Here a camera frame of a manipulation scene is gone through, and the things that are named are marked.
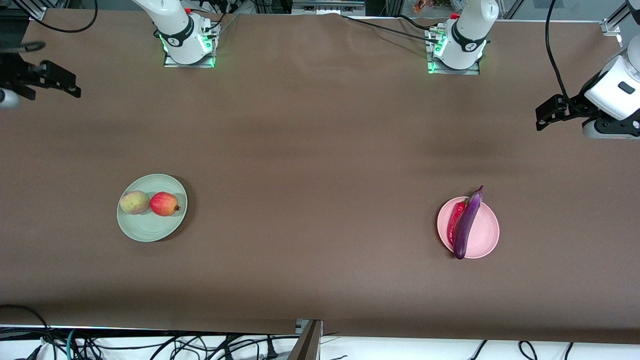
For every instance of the yellow-red peach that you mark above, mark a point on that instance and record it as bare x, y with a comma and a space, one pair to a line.
134, 202

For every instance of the red chili pepper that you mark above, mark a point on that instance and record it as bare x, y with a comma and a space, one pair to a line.
455, 220

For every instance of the long purple eggplant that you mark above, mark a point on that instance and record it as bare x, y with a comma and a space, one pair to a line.
465, 230

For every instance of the red pomegranate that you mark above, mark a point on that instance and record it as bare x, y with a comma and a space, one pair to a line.
164, 204

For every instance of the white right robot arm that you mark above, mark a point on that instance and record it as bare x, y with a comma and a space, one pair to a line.
175, 30

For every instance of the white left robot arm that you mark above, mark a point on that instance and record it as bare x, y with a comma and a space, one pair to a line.
467, 35

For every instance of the pink round plate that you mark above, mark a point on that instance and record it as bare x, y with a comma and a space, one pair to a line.
487, 230

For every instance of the orange background clutter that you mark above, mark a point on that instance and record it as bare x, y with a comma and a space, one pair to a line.
422, 6

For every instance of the pale green round plate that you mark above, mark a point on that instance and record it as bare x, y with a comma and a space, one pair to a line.
150, 230

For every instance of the brown table cover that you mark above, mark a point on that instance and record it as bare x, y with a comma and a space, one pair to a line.
320, 150

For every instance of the grey metal crossbar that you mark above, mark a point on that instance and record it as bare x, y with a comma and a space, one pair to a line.
325, 6

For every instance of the aluminium frame profile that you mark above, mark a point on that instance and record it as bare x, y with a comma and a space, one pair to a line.
37, 12
612, 25

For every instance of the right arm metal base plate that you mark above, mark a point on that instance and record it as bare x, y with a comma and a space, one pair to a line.
172, 62

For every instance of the brown wooden post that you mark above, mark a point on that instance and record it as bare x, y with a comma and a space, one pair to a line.
310, 345

